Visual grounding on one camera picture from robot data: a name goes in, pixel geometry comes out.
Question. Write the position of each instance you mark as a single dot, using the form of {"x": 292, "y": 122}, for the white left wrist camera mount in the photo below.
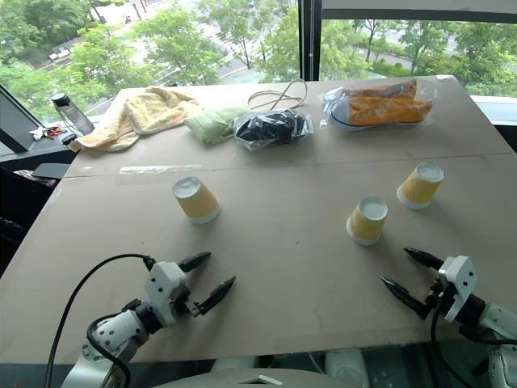
{"x": 161, "y": 283}

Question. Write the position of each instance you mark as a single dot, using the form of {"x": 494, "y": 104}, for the silver robot torso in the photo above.
{"x": 258, "y": 374}

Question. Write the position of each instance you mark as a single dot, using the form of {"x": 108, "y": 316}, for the small red white items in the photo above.
{"x": 46, "y": 132}

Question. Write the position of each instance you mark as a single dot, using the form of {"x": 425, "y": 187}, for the black window frame post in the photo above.
{"x": 311, "y": 40}

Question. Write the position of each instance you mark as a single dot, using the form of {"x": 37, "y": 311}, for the grey water bottle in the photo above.
{"x": 72, "y": 114}

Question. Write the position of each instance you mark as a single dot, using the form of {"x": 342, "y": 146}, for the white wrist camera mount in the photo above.
{"x": 458, "y": 283}
{"x": 161, "y": 283}

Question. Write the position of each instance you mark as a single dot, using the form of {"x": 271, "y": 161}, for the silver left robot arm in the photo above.
{"x": 117, "y": 335}

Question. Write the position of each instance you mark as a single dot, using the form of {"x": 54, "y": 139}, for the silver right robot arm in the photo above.
{"x": 490, "y": 335}

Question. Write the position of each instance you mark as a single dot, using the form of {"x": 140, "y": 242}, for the green cloth in bag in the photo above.
{"x": 214, "y": 123}

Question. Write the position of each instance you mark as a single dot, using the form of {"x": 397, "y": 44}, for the orange items in plastic bag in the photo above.
{"x": 383, "y": 107}

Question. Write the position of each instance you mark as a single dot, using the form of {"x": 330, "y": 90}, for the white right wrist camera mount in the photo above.
{"x": 458, "y": 283}

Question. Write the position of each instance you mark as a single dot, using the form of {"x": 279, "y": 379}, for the black items in plastic bag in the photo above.
{"x": 270, "y": 127}

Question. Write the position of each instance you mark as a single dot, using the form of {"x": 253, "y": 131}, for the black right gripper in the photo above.
{"x": 437, "y": 291}

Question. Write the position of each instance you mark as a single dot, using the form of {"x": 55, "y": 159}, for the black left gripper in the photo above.
{"x": 186, "y": 304}

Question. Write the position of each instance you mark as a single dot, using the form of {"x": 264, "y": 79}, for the yellow paper cup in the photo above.
{"x": 366, "y": 220}
{"x": 196, "y": 199}
{"x": 420, "y": 185}

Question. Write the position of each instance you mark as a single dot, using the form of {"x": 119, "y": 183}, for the dark side desk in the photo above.
{"x": 28, "y": 178}

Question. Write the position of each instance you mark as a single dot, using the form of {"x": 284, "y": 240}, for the yellow towel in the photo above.
{"x": 141, "y": 117}

